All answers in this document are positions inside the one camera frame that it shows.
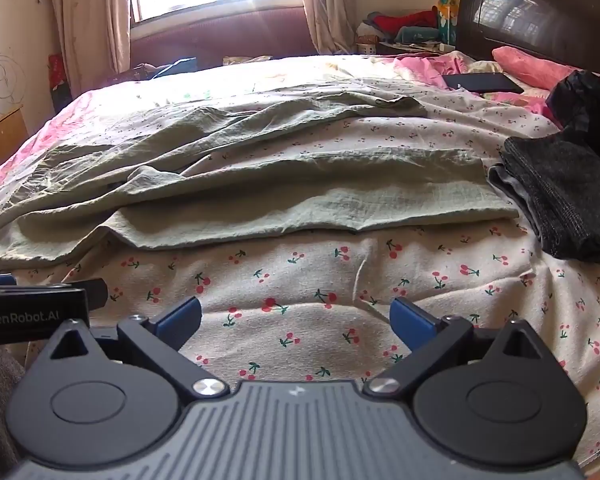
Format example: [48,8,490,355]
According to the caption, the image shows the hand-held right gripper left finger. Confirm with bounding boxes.
[45,296,231,402]

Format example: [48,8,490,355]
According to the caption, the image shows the cherry print bedsheet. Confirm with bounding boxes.
[0,67,600,471]

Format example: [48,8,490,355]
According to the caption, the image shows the pink pillow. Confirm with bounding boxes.
[492,46,581,88]

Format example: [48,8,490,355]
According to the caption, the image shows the dark brown headboard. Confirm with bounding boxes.
[455,0,600,78]

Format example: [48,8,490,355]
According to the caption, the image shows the black garment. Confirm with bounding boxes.
[545,70,600,138]

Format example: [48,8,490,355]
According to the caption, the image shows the red cloth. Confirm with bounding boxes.
[372,7,438,33]

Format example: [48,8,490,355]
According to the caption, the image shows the dark brown bag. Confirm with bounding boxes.
[105,62,156,87]

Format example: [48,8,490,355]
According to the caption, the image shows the teal cloth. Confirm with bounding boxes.
[395,26,441,44]

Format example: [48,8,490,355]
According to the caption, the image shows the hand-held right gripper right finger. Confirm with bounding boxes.
[362,297,551,402]

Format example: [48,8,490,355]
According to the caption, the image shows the dark grey folded garment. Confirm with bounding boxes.
[487,135,600,262]

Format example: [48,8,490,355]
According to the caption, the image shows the maroon upholstered bench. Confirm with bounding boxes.
[130,7,317,74]

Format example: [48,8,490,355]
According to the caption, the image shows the red patterned bag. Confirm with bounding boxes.
[47,52,74,111]

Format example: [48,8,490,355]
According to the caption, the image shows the beige curtain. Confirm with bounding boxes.
[300,0,361,54]
[47,0,132,100]

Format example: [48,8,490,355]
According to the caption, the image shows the blue cloth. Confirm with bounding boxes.
[150,57,199,79]

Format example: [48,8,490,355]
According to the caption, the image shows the wooden cabinet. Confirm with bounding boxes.
[0,105,29,177]

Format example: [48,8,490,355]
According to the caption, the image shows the green pants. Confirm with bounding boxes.
[0,77,521,271]

